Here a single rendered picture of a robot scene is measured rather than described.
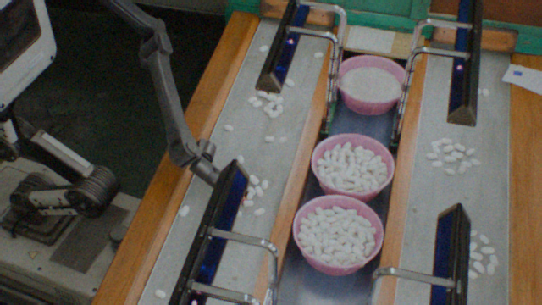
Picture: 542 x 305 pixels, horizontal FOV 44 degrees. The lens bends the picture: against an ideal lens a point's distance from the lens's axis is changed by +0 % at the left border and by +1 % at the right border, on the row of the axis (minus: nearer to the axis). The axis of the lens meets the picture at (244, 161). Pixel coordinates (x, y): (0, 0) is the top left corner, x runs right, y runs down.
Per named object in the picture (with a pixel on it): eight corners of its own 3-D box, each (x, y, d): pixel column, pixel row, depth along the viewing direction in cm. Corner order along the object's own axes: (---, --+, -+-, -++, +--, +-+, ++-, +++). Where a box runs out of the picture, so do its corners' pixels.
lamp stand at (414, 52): (387, 152, 233) (410, 49, 200) (394, 114, 246) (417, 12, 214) (443, 163, 230) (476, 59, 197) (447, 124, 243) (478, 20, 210)
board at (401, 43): (334, 48, 259) (334, 46, 258) (340, 25, 269) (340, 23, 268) (420, 62, 253) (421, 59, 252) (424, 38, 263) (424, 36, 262)
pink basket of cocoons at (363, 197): (317, 216, 214) (319, 196, 207) (303, 156, 232) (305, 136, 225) (399, 209, 216) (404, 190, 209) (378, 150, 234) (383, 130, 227)
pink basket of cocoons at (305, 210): (283, 274, 199) (284, 255, 192) (301, 206, 217) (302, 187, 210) (373, 294, 195) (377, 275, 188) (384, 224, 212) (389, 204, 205)
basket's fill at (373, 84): (334, 109, 247) (334, 98, 243) (344, 72, 262) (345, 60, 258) (395, 120, 243) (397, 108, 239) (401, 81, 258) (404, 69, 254)
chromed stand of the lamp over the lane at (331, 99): (274, 132, 240) (279, 29, 208) (287, 97, 254) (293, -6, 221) (327, 141, 237) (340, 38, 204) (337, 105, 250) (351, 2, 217)
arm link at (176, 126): (135, 49, 216) (157, 30, 211) (148, 53, 221) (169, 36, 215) (167, 167, 200) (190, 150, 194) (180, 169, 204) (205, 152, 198)
